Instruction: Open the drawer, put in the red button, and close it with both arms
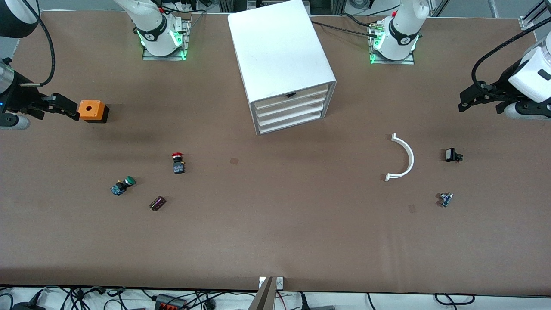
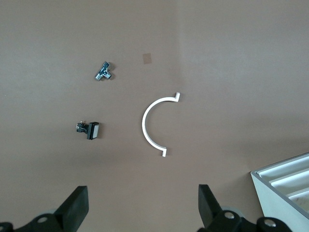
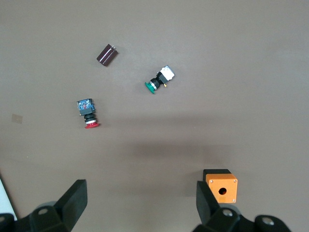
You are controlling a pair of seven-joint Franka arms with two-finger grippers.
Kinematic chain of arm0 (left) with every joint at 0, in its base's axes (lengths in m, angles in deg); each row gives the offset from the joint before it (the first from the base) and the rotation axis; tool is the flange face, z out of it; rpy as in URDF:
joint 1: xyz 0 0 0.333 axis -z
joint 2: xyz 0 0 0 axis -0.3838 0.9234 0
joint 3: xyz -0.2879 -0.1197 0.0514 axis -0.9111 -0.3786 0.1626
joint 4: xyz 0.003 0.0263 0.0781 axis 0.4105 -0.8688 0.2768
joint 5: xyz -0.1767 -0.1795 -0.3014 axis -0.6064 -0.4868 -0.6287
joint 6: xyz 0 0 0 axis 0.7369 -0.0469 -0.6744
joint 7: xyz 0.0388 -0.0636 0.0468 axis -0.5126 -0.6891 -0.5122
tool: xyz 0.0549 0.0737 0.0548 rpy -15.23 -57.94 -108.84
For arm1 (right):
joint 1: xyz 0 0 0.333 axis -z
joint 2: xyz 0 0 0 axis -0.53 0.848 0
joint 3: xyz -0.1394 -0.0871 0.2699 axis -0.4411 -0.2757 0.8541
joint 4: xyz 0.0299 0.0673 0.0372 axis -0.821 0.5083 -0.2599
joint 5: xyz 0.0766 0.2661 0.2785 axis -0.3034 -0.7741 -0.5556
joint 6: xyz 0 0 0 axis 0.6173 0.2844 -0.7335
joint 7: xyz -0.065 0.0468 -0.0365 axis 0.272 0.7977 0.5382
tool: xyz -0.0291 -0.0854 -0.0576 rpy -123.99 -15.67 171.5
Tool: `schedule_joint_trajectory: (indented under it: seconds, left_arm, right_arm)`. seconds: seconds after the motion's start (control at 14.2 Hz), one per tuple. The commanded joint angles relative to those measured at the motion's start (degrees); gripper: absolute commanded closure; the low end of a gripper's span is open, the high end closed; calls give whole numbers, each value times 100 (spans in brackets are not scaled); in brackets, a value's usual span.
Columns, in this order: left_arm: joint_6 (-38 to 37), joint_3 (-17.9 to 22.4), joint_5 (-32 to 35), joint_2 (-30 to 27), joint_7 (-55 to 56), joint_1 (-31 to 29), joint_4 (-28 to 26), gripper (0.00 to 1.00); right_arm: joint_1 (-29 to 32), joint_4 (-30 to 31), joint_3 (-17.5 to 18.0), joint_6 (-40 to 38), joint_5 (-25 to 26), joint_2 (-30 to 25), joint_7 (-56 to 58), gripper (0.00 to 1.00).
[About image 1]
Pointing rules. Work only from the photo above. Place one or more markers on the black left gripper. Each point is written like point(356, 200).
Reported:
point(503, 88)

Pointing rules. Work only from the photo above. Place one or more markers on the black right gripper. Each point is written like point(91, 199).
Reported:
point(22, 96)

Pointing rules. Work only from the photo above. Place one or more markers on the red push button switch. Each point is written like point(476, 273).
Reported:
point(177, 163)

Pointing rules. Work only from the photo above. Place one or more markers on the white plastic drawer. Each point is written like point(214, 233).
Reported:
point(310, 93)
point(310, 100)
point(310, 108)
point(301, 117)

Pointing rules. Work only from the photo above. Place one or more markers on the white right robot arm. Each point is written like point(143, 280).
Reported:
point(150, 21)

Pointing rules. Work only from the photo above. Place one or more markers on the white drawer cabinet shell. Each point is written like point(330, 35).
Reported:
point(280, 47)

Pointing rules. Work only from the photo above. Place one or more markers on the small blue electronic part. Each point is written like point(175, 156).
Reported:
point(445, 199)

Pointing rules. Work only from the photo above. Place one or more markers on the dark cylindrical capacitor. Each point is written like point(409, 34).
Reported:
point(157, 203)

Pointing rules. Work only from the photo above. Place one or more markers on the black red power strip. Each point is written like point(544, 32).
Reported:
point(170, 301)

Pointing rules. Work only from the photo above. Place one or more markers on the orange button enclosure box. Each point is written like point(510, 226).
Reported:
point(90, 110)

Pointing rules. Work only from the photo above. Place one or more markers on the small black switch part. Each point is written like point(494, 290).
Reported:
point(451, 155)

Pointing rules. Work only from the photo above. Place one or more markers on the aluminium frame post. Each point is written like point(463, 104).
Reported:
point(527, 20)

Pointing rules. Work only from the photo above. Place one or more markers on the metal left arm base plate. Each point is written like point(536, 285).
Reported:
point(409, 61)

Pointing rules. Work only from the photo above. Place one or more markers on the white curved plastic bracket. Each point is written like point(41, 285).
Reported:
point(409, 157)

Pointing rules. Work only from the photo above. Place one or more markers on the green push button switch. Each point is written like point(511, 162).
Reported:
point(122, 185)

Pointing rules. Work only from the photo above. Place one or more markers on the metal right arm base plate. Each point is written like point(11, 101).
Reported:
point(186, 34)

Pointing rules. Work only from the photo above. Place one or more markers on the white pole clamp bracket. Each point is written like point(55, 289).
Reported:
point(280, 283)

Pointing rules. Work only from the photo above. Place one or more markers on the grey camera mount pole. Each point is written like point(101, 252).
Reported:
point(263, 297)

